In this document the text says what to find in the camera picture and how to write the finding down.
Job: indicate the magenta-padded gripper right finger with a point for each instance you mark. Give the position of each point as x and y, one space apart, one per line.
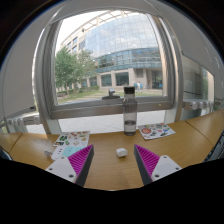
165 166

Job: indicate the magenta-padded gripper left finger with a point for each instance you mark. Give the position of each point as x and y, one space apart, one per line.
61 168

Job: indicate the white charger block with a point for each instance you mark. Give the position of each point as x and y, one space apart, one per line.
121 152

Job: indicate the large sticker sheet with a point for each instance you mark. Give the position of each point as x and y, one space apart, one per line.
73 137

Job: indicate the small sticker sheet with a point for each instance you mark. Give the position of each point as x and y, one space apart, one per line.
156 130

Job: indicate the clear black-capped water bottle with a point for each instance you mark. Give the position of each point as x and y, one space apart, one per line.
130 113

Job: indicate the green tree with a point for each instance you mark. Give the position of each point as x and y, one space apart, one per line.
71 66

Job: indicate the glass office building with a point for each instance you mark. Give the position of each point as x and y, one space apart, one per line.
123 36

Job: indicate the white wall socket rail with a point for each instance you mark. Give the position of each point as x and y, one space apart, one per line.
198 105
20 121

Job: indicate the grey window frame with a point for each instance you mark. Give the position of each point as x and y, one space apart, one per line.
100 110

